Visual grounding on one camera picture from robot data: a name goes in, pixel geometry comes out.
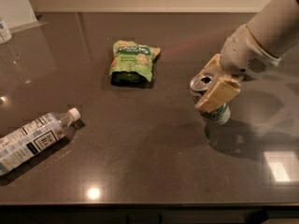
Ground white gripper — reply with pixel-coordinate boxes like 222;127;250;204
195;25;281;110

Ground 7up soda can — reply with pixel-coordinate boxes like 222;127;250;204
190;73;231;126

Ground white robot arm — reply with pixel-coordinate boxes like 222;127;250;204
195;0;299;113

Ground green snack bag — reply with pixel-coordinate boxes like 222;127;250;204
109;40;161;82

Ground clear plastic water bottle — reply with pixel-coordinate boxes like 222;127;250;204
0;108;81;175

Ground white container at left edge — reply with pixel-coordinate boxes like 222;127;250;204
0;18;12;44

